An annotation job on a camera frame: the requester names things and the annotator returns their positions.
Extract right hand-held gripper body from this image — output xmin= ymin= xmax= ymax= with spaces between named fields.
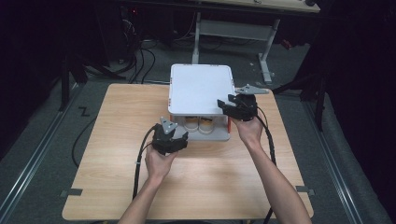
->
xmin=230 ymin=83 xmax=270 ymax=122

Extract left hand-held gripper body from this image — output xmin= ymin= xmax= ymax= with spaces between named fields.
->
xmin=150 ymin=116 xmax=183 ymax=156

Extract white sneaker with tan heel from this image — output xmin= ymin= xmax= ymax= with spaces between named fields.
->
xmin=182 ymin=116 xmax=200 ymax=133
xmin=197 ymin=116 xmax=216 ymax=135

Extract white two-tier shoe rack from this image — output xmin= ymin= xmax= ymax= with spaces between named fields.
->
xmin=167 ymin=63 xmax=240 ymax=143

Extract person's right hand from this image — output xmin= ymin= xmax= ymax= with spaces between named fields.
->
xmin=230 ymin=115 xmax=264 ymax=149

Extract person's left hand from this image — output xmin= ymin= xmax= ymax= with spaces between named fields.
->
xmin=144 ymin=144 xmax=179 ymax=185

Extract desk with white legs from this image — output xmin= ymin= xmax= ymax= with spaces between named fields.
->
xmin=190 ymin=0 xmax=321 ymax=86

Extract black metal stand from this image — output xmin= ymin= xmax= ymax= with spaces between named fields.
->
xmin=58 ymin=50 xmax=90 ymax=113
xmin=271 ymin=69 xmax=329 ymax=133

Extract small red object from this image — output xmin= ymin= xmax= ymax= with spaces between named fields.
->
xmin=280 ymin=38 xmax=294 ymax=51

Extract grey tape strip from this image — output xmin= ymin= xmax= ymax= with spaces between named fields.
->
xmin=294 ymin=185 xmax=316 ymax=197
xmin=60 ymin=188 xmax=84 ymax=198

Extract dark computer tower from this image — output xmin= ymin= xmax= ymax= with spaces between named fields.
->
xmin=119 ymin=5 xmax=142 ymax=64

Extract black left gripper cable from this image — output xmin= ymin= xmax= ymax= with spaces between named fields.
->
xmin=132 ymin=123 xmax=161 ymax=201

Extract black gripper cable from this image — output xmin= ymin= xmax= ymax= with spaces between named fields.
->
xmin=132 ymin=123 xmax=161 ymax=201
xmin=255 ymin=105 xmax=278 ymax=224

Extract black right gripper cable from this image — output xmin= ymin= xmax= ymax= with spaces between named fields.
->
xmin=255 ymin=105 xmax=278 ymax=224

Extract black floor cables bundle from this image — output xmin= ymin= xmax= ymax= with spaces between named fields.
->
xmin=108 ymin=18 xmax=157 ymax=85

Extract thin black floor cable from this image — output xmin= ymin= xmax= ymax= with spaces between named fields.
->
xmin=71 ymin=115 xmax=98 ymax=169

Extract metal floor rail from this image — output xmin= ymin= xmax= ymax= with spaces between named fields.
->
xmin=0 ymin=83 xmax=87 ymax=220
xmin=302 ymin=99 xmax=364 ymax=224

